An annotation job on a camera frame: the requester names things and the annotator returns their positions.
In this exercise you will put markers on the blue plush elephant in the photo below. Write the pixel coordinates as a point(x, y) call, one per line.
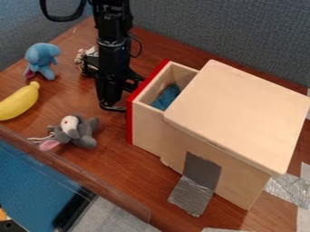
point(41, 59)

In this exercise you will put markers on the grey plush toy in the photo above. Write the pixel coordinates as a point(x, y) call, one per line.
point(74, 131)

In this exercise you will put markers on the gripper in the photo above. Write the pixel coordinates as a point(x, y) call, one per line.
point(111, 60)

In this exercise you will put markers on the grey tape strip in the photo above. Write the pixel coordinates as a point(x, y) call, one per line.
point(195, 184)
point(291, 187)

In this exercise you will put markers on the drawer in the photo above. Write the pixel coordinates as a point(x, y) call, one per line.
point(141, 90)

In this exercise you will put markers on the blue cloth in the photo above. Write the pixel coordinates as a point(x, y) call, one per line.
point(166, 97)

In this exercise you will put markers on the white plush toy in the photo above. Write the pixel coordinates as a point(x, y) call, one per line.
point(82, 56)

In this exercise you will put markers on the yellow toy banana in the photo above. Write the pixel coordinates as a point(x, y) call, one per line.
point(18, 102)

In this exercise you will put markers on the cabinet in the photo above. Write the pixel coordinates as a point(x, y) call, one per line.
point(242, 114)

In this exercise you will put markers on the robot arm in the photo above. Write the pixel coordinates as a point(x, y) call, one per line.
point(109, 18)

